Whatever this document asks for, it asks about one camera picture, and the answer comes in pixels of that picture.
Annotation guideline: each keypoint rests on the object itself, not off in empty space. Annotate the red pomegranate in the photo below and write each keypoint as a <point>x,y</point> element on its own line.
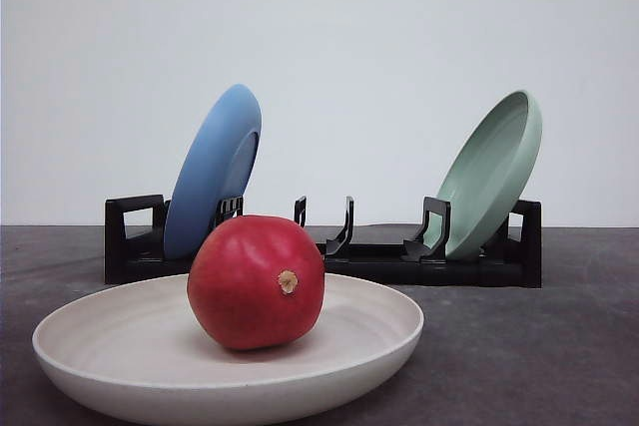
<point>255,282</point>

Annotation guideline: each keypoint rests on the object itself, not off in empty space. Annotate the blue plate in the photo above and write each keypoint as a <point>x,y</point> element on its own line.
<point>216,167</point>

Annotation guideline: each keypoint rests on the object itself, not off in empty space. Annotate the green plate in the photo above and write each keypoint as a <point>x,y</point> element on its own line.
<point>489,175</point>

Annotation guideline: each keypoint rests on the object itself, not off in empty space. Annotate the white plate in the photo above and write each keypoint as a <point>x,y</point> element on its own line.
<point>138,349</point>

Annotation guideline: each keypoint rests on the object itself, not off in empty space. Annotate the black plate rack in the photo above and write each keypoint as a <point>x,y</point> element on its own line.
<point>135,247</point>

